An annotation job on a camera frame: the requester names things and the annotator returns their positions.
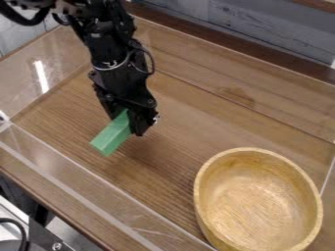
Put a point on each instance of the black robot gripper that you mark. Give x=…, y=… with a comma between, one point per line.
x=120, y=87

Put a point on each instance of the green rectangular block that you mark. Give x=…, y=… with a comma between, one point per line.
x=112, y=135

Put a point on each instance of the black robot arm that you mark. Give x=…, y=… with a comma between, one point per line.
x=100, y=22

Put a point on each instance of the brown wooden bowl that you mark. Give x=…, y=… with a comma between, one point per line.
x=256, y=202

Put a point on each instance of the clear acrylic front wall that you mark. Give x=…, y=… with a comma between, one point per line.
x=116, y=221

